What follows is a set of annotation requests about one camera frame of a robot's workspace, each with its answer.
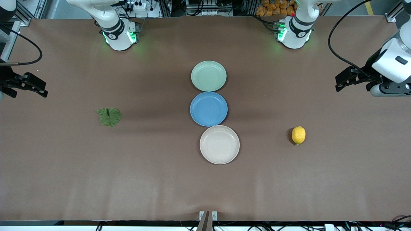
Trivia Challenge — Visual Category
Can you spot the yellow lemon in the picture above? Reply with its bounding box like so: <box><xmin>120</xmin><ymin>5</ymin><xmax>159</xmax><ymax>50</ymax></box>
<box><xmin>292</xmin><ymin>126</ymin><xmax>306</xmax><ymax>145</ymax></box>

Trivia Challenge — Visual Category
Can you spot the aluminium frame rail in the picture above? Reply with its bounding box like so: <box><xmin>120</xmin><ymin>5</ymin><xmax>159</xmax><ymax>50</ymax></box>
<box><xmin>385</xmin><ymin>0</ymin><xmax>406</xmax><ymax>23</ymax></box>
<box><xmin>0</xmin><ymin>0</ymin><xmax>48</xmax><ymax>63</ymax></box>

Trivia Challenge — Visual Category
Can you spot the beige plate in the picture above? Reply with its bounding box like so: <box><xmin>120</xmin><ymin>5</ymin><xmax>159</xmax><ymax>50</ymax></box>
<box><xmin>199</xmin><ymin>125</ymin><xmax>240</xmax><ymax>165</ymax></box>

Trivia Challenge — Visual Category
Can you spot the black equipment rack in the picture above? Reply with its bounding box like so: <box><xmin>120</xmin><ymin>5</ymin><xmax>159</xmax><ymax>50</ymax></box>
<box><xmin>159</xmin><ymin>0</ymin><xmax>257</xmax><ymax>17</ymax></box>

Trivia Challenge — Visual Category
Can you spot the blue plate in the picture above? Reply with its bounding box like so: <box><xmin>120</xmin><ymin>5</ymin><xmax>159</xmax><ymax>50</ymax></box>
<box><xmin>190</xmin><ymin>92</ymin><xmax>228</xmax><ymax>127</ymax></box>

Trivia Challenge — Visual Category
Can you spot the green lettuce leaf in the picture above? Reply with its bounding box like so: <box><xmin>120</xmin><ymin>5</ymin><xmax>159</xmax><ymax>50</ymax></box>
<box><xmin>95</xmin><ymin>107</ymin><xmax>122</xmax><ymax>127</ymax></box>

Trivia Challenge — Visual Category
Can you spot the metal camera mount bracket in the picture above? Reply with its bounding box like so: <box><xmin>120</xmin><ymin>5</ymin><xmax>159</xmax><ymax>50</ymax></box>
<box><xmin>199</xmin><ymin>211</ymin><xmax>218</xmax><ymax>231</ymax></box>

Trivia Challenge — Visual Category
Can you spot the orange snack bag pile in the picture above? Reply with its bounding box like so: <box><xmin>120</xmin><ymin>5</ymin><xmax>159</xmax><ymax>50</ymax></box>
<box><xmin>256</xmin><ymin>0</ymin><xmax>297</xmax><ymax>17</ymax></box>

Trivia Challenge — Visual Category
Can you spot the white power strip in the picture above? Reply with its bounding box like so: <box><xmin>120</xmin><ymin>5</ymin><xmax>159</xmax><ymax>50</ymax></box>
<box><xmin>124</xmin><ymin>0</ymin><xmax>151</xmax><ymax>12</ymax></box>

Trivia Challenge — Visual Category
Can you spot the light green plate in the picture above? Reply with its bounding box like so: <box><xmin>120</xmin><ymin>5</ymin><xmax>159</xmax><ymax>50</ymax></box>
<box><xmin>191</xmin><ymin>61</ymin><xmax>227</xmax><ymax>92</ymax></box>

